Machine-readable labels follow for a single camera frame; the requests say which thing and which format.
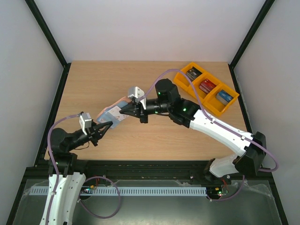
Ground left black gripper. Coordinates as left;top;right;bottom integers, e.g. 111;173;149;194
67;119;113;151

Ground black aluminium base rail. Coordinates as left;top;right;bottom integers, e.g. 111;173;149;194
23;160;275;186

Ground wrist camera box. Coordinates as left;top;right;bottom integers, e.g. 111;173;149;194
79;112;92;135
127;86;147;110

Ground red card stack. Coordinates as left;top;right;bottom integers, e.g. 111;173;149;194
199;79;216;94

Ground white slotted cable duct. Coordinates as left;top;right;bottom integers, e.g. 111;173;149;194
25;186;208;197

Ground right black frame post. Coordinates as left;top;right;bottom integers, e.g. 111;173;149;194
229;0;276;68

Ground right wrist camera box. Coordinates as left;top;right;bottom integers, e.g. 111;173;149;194
127;86;147;110

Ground black frame post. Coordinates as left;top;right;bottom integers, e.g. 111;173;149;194
24;0;71;68
229;0;276;68

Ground yellow bin with red cards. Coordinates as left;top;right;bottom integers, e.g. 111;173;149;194
187;72;222;103

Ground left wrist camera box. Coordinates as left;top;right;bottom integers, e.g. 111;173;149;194
79;112;92;135

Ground left black frame post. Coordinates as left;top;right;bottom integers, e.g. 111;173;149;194
24;0;71;68

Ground black card stack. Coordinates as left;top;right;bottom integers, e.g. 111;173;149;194
186;67;202;81

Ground blue card stack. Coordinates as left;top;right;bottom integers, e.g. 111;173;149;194
216;90;233;105

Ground pink leather card holder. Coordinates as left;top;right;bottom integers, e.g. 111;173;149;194
96;97;131;129

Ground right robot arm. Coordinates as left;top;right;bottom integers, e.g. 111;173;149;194
120;79;266;184

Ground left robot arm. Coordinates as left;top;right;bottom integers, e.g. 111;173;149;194
40;121;113;225

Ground yellow bin with black cards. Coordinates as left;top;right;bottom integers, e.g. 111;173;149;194
173;62;207;92

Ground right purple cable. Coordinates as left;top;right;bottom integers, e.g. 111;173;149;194
140;68;279;203

